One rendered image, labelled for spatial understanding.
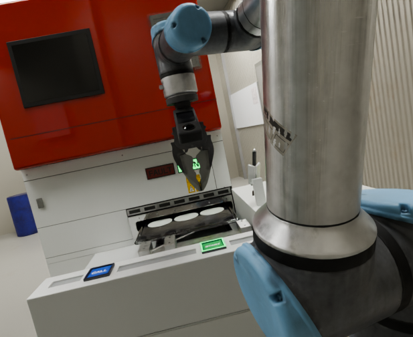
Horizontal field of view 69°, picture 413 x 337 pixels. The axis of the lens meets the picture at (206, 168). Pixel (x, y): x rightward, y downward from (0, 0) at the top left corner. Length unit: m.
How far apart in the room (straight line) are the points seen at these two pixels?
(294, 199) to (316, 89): 0.09
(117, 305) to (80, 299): 0.08
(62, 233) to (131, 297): 0.73
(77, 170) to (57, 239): 0.30
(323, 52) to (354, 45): 0.02
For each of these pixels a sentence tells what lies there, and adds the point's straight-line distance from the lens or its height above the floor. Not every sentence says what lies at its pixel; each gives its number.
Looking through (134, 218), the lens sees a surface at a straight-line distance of 1.29.
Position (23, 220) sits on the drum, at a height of 0.30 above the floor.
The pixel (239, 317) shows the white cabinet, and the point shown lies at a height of 0.81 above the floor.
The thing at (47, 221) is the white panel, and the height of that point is 0.99.
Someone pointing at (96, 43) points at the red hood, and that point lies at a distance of 1.28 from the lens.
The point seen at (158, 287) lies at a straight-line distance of 0.69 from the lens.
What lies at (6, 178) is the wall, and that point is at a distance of 7.26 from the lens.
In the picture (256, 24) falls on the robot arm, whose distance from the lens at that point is 0.57.
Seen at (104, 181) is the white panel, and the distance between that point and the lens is 1.29.
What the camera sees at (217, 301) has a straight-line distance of 0.72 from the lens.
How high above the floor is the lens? 1.22
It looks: 7 degrees down
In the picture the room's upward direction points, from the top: 12 degrees counter-clockwise
